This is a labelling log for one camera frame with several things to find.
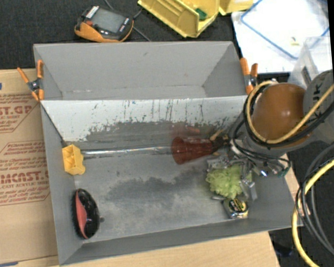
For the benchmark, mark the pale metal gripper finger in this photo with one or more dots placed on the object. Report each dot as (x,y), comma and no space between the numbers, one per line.
(252,190)
(216,163)

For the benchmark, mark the yellow-green fluffy sponge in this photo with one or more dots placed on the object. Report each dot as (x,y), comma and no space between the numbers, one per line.
(225,181)

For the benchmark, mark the black and yellow tape measure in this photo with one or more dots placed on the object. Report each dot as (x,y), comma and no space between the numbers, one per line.
(237,208)

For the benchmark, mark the grey metal bin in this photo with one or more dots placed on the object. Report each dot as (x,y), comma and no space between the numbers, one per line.
(148,189)

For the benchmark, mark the black and red brush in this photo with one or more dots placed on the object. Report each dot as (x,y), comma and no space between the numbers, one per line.
(85,214)

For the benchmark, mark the yellow plastic block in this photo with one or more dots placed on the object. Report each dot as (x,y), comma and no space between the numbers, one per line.
(73,160)

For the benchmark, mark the brown cardboard board red print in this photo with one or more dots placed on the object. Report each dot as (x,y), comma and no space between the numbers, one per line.
(15,160)

